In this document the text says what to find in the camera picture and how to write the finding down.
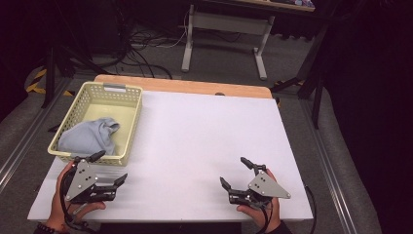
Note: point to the light blue garment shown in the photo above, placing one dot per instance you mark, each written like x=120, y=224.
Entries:
x=87, y=136

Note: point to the person's left hand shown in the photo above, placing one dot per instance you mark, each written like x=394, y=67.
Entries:
x=57, y=208

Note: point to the pale yellow perforated plastic basket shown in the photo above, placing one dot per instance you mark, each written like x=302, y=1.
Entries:
x=97, y=94

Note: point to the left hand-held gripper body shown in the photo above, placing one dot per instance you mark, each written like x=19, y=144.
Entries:
x=81, y=180

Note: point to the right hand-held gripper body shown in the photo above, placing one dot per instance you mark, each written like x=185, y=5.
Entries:
x=264, y=187

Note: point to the dark round table grommet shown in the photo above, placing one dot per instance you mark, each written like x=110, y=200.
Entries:
x=219, y=94

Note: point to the aluminium floor rail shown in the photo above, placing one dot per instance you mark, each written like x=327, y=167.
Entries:
x=331, y=169
x=26, y=139

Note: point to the person's right hand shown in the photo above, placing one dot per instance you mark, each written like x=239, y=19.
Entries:
x=271, y=217

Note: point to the black tripod stand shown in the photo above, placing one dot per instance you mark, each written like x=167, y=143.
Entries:
x=50, y=74

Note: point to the black metal stand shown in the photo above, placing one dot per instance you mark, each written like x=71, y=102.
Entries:
x=316, y=87

